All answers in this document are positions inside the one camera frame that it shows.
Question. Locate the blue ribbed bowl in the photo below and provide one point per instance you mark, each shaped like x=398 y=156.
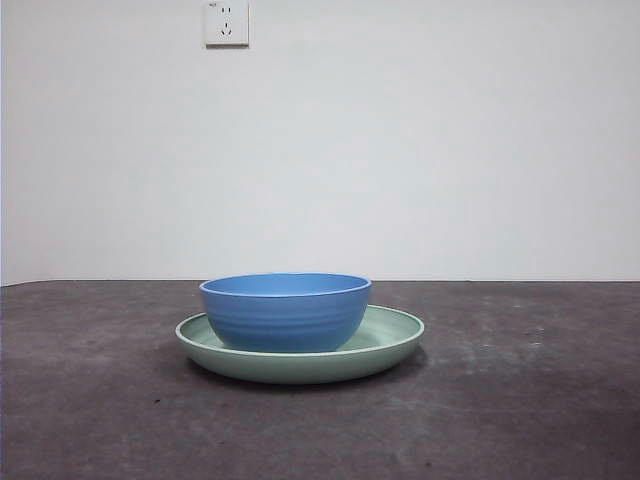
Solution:
x=285 y=320

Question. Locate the green round plate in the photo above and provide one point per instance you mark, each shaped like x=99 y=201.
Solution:
x=300 y=367

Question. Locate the white wall socket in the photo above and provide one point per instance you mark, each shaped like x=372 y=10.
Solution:
x=227 y=25

